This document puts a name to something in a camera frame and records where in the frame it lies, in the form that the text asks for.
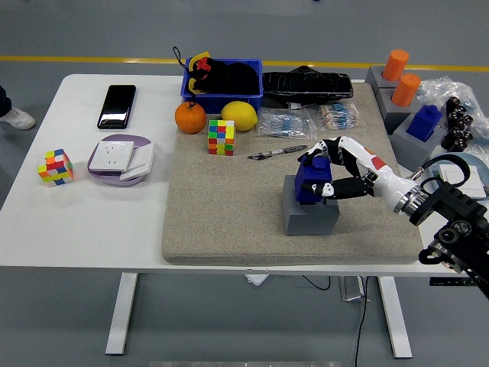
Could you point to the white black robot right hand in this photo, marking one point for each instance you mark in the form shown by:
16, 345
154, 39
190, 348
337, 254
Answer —
386, 179

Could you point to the blue square seal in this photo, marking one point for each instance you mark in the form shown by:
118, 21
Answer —
311, 176
424, 123

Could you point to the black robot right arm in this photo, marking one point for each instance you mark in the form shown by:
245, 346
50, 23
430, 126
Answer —
451, 202

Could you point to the grey seal holder block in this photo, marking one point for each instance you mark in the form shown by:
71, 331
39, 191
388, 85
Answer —
309, 219
391, 114
412, 153
373, 78

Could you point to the orange cylinder seal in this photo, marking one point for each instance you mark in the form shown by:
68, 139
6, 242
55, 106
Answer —
405, 89
395, 65

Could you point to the dark brown capacitor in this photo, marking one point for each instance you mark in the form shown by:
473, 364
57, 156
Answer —
467, 136
459, 145
460, 111
455, 133
453, 103
447, 143
453, 119
466, 121

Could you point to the small bag of resistors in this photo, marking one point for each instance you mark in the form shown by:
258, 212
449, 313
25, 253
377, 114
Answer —
339, 116

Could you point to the light blue tray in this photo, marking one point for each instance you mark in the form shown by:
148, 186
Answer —
477, 158

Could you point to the clear plastic bag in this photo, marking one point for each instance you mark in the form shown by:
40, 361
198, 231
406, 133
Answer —
447, 89

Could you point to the black silver pen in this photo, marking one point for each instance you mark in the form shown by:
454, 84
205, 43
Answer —
279, 151

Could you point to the large bag of resistors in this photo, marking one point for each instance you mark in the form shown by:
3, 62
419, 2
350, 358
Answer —
286, 124

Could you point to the black table control panel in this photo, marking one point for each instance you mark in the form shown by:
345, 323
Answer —
451, 282

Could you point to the white table leg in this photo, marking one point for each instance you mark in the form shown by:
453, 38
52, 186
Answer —
395, 317
121, 313

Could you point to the grey-brown mat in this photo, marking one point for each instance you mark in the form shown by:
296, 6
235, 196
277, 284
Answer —
229, 206

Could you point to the yellow lemon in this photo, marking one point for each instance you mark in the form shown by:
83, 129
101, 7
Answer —
239, 115

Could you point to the white power strip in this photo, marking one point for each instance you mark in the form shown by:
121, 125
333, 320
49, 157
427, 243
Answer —
256, 279

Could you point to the scrambled magic cube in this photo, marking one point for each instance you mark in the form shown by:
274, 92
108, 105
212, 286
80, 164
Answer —
55, 168
221, 137

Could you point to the blue plastic bin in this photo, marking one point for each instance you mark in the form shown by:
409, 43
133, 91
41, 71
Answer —
229, 101

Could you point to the orange fruit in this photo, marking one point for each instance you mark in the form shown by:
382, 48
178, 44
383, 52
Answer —
190, 118

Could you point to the yellow red toy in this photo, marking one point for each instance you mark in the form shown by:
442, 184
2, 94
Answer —
195, 59

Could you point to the black smartphone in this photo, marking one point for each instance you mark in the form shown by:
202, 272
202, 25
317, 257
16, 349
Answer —
117, 106

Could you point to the purple tray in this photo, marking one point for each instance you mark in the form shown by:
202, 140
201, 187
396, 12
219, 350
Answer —
103, 176

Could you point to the person's foot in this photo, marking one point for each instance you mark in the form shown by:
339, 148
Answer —
19, 119

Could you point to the person's leg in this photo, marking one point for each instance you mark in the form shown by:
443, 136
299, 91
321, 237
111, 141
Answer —
4, 101

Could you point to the white switch panel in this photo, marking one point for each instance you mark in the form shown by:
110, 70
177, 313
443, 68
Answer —
475, 181

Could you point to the white wall switch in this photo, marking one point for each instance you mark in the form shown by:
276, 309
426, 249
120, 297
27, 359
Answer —
139, 162

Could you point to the white wall socket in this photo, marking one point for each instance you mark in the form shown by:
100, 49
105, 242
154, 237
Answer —
111, 156

